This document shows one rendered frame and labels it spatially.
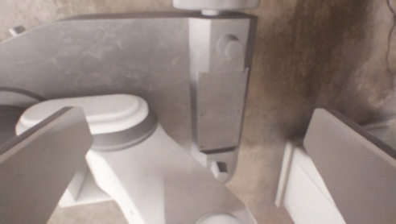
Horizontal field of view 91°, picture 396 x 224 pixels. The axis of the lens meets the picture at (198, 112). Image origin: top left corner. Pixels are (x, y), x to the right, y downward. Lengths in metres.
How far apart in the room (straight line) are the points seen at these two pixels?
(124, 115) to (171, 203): 0.18
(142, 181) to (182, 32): 0.30
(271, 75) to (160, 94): 0.43
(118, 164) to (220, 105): 0.29
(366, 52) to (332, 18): 0.23
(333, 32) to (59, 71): 0.81
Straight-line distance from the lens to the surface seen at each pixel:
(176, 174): 0.29
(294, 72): 0.81
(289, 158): 1.03
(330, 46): 0.86
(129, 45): 0.46
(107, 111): 0.36
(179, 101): 0.50
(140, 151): 0.34
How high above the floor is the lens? 0.61
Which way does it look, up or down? 57 degrees down
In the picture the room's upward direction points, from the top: 160 degrees clockwise
